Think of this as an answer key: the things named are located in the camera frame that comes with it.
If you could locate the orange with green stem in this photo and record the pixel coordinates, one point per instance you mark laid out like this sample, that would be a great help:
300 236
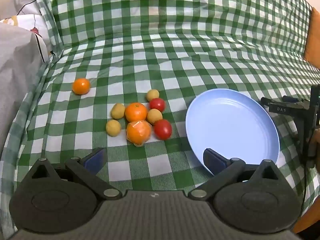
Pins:
136 112

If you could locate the tan round longan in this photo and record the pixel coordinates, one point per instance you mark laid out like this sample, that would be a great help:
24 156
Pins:
154 116
152 94
118 111
113 128

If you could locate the red tomato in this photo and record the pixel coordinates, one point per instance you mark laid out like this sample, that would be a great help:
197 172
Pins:
157 104
162 129

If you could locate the person's right hand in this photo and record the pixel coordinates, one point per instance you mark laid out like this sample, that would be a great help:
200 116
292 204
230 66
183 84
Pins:
316 147

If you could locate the orange wooden board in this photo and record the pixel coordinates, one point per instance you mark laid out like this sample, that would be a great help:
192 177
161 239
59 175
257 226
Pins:
313 37

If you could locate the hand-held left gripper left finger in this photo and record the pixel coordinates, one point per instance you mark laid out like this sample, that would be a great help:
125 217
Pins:
95 162

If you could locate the white printed pillow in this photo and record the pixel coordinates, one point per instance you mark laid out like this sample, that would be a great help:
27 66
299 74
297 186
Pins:
32 27

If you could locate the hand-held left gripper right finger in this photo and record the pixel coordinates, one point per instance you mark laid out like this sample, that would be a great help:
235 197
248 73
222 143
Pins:
213 162

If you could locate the plastic-wrapped orange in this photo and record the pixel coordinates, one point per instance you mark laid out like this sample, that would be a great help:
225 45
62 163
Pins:
139 133

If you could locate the green checked tablecloth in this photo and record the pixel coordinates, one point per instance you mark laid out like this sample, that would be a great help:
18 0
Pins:
175 42

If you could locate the light blue plate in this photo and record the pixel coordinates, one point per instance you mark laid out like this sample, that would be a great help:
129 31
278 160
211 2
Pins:
232 127

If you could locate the small smooth orange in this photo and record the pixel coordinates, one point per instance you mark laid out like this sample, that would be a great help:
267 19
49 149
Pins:
81 86

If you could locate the brown wooden frame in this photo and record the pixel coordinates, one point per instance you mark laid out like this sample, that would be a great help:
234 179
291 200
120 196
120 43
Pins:
308 221

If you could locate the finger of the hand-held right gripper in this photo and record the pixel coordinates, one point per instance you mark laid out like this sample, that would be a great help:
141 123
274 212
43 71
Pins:
280 108
292 98

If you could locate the grey cloth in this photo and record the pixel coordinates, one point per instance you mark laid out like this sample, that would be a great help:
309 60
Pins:
17 62

